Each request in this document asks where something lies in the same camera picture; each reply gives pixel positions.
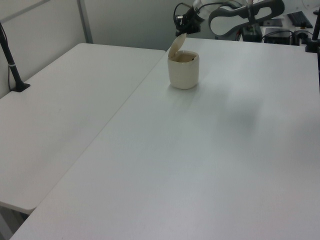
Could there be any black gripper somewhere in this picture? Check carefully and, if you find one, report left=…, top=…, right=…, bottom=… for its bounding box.
left=175, top=6, right=202, bottom=37

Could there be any beige lidded trash bin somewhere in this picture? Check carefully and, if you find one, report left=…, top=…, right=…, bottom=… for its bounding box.
left=166, top=33, right=200, bottom=90

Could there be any black green electronics box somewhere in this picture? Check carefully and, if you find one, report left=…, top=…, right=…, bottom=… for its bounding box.
left=241, top=26, right=263, bottom=43

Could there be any black flat pad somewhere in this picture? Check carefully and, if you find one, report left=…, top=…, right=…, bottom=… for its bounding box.
left=262, top=18, right=283, bottom=27

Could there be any black computer box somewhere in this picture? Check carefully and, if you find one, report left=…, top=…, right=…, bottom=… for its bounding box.
left=263, top=27, right=294, bottom=45

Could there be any black keyboard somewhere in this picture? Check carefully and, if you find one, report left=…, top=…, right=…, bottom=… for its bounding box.
left=287, top=12, right=313, bottom=28

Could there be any small black device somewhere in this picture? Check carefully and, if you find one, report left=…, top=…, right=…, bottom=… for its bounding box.
left=293, top=29, right=310, bottom=46

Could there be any black clamp pole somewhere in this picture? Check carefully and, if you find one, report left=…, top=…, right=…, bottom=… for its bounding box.
left=304, top=9, right=320, bottom=53

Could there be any white side table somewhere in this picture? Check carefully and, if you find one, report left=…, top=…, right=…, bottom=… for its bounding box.
left=0, top=42, right=167, bottom=211

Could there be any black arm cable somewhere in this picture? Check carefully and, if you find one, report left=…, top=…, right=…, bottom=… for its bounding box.
left=173, top=2, right=187, bottom=26

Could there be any grey partition post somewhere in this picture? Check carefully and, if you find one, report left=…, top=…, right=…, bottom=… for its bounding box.
left=77, top=0, right=94, bottom=45

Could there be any grey partition rail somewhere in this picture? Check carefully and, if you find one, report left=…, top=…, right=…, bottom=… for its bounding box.
left=0, top=0, right=51, bottom=23

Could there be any black camera stand pole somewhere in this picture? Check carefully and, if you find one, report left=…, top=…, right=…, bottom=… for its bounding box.
left=0, top=21, right=31, bottom=93

